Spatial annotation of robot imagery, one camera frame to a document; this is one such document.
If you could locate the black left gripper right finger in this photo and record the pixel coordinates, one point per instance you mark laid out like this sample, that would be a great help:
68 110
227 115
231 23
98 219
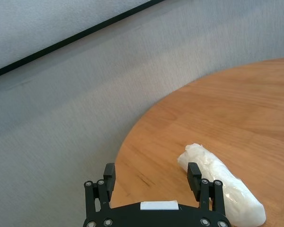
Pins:
194 179

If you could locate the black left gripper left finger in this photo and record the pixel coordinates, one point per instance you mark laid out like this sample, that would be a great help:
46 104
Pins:
109 179

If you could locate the white plastic-wrapped sandbag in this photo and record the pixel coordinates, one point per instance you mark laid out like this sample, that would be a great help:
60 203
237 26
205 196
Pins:
236 196

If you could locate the black wall trim strip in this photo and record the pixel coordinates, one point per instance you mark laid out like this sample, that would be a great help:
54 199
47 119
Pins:
61 44

